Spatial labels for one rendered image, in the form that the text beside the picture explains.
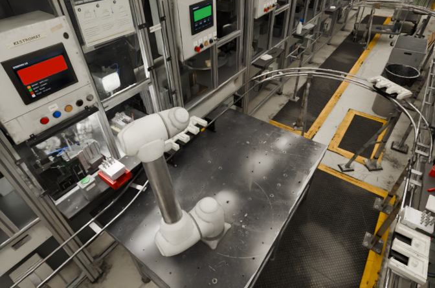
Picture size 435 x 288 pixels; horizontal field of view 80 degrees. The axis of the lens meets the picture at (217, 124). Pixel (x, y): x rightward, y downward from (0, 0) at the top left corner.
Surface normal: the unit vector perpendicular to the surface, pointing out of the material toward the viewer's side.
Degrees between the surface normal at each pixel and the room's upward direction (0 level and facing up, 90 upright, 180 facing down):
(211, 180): 0
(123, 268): 0
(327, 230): 0
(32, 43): 90
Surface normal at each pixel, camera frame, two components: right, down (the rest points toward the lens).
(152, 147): 0.54, 0.35
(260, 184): -0.03, -0.78
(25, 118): 0.80, 0.36
